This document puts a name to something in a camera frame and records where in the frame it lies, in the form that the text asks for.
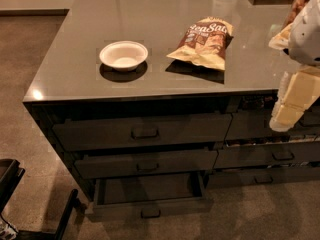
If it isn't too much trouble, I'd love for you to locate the drawer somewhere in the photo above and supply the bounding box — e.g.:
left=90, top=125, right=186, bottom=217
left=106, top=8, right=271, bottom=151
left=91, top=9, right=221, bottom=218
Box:
left=214, top=142, right=320, bottom=169
left=53, top=113, right=231, bottom=151
left=75, top=148, right=218, bottom=179
left=206, top=167, right=320, bottom=189
left=86, top=172, right=213, bottom=221
left=225, top=109, right=320, bottom=140

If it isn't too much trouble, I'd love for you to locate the sea salt chips bag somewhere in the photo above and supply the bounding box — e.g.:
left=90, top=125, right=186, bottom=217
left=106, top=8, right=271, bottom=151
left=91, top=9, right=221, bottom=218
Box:
left=168, top=17, right=233, bottom=71

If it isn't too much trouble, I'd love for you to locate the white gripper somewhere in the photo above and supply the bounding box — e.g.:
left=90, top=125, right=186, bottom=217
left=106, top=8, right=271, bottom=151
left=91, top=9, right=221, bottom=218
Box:
left=269, top=65, right=320, bottom=132

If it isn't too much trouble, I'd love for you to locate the white paper bowl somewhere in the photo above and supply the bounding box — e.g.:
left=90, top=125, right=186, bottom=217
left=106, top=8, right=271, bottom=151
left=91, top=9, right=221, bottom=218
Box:
left=99, top=41, right=148, bottom=71

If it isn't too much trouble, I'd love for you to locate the dark counter cabinet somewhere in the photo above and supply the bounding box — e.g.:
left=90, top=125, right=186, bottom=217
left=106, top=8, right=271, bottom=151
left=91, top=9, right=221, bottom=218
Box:
left=24, top=0, right=320, bottom=206

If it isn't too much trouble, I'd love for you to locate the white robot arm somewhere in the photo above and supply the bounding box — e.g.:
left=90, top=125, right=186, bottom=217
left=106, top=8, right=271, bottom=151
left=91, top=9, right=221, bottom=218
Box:
left=269, top=0, right=320, bottom=132

